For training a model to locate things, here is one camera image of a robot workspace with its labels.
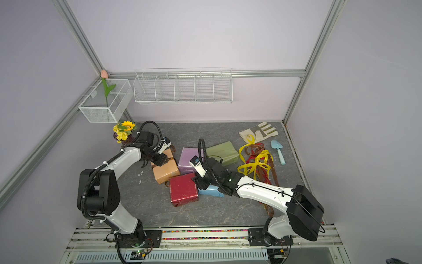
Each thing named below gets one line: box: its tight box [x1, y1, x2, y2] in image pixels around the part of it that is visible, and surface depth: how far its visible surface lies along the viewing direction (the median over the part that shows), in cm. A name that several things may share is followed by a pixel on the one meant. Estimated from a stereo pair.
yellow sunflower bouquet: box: [112, 120, 138, 144], surface depth 86 cm
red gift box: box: [169, 173, 199, 207], surface depth 83 cm
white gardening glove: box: [238, 121, 279, 144], surface depth 118 cm
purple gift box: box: [177, 147, 201, 175], surface depth 93 cm
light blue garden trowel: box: [270, 139, 286, 165], surface depth 107 cm
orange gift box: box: [150, 148, 181, 185], surface depth 92 cm
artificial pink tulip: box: [100, 69, 117, 108], surface depth 91 cm
